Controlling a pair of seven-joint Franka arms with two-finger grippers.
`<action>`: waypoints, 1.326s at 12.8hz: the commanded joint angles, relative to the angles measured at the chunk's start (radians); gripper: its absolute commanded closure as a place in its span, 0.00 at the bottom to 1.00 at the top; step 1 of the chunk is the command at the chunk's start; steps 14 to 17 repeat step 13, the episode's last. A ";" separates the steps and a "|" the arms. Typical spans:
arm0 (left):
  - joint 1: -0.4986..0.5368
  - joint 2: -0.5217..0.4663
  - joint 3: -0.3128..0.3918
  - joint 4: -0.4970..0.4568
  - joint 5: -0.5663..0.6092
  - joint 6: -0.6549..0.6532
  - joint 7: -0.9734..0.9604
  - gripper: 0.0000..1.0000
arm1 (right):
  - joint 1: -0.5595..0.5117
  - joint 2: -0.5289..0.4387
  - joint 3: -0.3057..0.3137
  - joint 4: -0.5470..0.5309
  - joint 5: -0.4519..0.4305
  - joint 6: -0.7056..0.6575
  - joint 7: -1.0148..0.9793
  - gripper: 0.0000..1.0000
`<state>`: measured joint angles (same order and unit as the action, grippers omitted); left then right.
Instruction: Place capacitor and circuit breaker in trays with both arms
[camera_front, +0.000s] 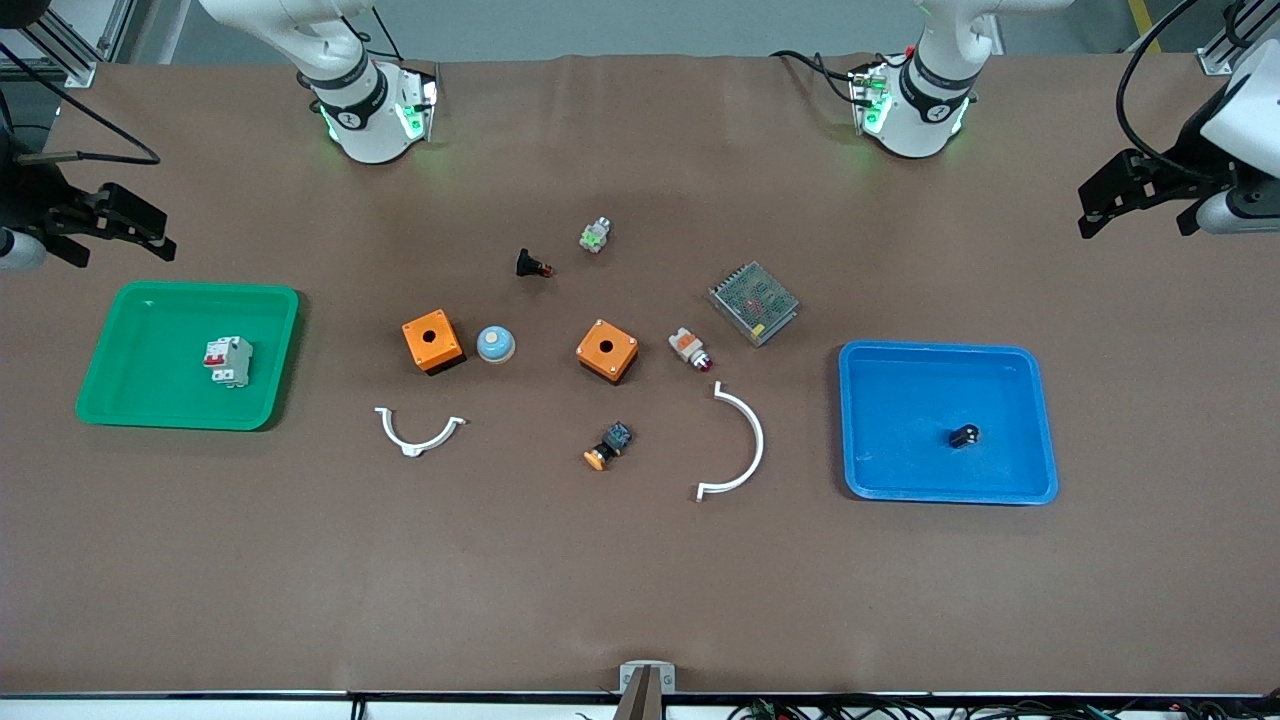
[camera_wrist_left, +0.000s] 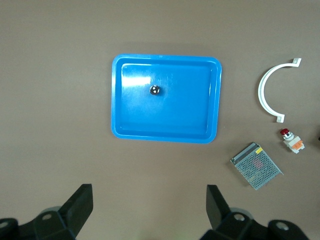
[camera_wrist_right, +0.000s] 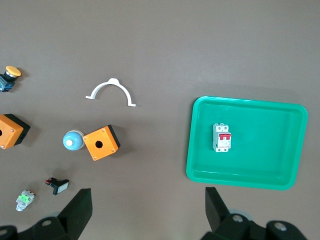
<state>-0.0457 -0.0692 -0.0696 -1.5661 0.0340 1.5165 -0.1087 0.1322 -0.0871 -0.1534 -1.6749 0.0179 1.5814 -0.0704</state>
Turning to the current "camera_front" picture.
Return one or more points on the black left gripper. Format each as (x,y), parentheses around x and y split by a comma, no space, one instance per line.
(1183,155)

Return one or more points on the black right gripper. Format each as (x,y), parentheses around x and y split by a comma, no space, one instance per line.
(27,190)

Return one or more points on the white circuit breaker red switch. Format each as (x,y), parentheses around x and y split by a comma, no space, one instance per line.
(228,362)

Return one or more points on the small black capacitor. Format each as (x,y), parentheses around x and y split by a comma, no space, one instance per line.
(964,436)

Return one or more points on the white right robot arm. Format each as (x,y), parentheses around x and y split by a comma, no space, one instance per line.
(365,120)

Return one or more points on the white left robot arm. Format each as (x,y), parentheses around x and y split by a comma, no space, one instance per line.
(925,120)

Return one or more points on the green plastic tray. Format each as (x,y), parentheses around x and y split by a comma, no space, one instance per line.
(150,370)

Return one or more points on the blue plastic tray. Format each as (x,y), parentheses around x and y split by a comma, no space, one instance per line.
(900,425)

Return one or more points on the orange button box black base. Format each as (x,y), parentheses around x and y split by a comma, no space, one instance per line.
(606,350)
(432,340)

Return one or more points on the small white curved clamp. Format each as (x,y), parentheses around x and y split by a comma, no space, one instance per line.
(415,445)

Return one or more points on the metal mesh power supply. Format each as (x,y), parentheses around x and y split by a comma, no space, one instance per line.
(753,303)

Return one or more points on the blue dome buzzer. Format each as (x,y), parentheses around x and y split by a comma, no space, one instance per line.
(496,345)

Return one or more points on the black indicator light red tip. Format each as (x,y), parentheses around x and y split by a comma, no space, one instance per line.
(528,263)

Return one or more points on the large white curved arc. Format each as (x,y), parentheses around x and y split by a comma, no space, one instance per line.
(757,440)

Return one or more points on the red white orange indicator lamp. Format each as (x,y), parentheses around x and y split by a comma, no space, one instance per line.
(688,347)

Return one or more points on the orange black push button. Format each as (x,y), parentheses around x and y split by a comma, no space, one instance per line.
(608,446)

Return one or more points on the brown table mat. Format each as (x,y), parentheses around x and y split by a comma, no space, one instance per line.
(640,580)

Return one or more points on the aluminium frame profile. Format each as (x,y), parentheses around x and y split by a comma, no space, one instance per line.
(80,60)
(1215,55)

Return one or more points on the green silver push button switch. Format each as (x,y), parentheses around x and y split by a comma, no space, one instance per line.
(596,235)

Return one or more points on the grey metal edge bracket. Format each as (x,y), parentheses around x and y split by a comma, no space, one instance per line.
(627,672)

